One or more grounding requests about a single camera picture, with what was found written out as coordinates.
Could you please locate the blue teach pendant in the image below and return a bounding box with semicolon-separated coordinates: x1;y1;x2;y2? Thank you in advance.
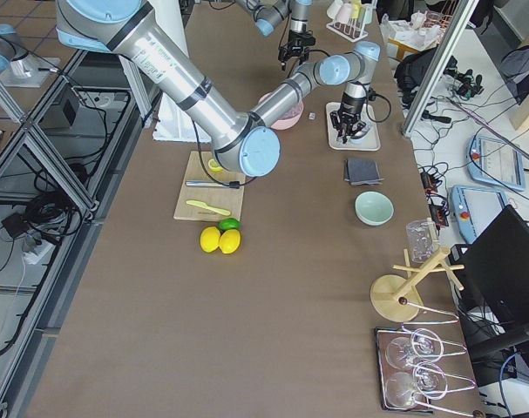
466;135;526;192
450;185;508;244

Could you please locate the grey folded cloth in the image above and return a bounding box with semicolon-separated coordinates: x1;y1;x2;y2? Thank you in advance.
343;158;383;185

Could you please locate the pink bowl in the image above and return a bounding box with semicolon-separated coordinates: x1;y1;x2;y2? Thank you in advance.
254;91;304;130

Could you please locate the steel muddler black tip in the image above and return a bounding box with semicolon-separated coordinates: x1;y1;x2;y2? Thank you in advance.
184;180;241;189

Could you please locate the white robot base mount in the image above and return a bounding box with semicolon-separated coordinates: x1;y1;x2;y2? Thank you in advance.
153;93;210;144

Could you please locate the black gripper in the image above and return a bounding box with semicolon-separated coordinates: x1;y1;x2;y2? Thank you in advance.
329;100;369;144
278;30;315;71

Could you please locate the glass mug on stand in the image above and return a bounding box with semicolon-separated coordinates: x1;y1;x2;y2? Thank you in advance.
406;219;439;263

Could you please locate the black monitor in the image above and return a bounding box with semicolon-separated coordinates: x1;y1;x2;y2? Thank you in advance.
457;206;529;368

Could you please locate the yellow plastic knife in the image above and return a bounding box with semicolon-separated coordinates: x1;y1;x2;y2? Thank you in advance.
185;199;231;216

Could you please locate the bamboo cutting board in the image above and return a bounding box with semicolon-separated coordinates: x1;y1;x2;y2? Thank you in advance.
173;151;244;222

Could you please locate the steel ice scoop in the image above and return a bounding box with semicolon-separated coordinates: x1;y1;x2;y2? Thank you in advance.
348;125;370;145

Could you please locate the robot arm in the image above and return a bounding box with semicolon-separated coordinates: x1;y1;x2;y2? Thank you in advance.
56;1;380;177
235;0;315;70

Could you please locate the black glass holder tray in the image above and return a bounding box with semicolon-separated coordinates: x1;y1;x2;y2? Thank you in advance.
373;327;478;413

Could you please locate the cream rabbit tray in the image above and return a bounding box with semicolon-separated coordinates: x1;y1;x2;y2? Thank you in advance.
325;102;381;152

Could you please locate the hanging wine glass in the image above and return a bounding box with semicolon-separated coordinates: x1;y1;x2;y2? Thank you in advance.
383;362;477;413
384;328;467;371

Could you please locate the wooden mug tree stand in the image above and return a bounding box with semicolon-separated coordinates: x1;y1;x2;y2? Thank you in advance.
370;243;464;323

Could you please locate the white wire cup rack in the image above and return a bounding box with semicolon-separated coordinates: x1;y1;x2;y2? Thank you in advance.
326;0;377;43

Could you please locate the mint green bowl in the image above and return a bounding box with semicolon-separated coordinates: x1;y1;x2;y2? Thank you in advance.
355;192;394;226

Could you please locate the whole lemon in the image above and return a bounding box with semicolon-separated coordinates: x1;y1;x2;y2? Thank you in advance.
200;226;221;253
219;229;241;254

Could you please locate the green lime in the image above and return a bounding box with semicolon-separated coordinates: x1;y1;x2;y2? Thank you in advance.
218;218;241;232

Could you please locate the half lemon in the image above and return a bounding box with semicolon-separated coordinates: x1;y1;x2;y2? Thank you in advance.
207;158;223;172

